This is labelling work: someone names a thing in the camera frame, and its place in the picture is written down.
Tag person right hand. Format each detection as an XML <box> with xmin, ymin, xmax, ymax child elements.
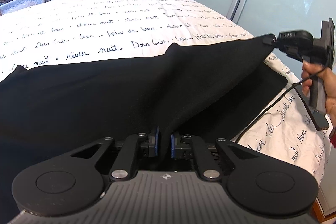
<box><xmin>301</xmin><ymin>61</ymin><xmax>335</xmax><ymax>127</ymax></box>

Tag blue blanket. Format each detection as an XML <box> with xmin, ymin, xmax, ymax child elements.
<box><xmin>1</xmin><ymin>0</ymin><xmax>53</xmax><ymax>15</ymax></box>

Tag black pants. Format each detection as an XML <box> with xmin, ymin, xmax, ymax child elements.
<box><xmin>1</xmin><ymin>38</ymin><xmax>288</xmax><ymax>223</ymax></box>

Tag white quilt with script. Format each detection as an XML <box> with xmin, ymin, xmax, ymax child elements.
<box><xmin>1</xmin><ymin>0</ymin><xmax>331</xmax><ymax>181</ymax></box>

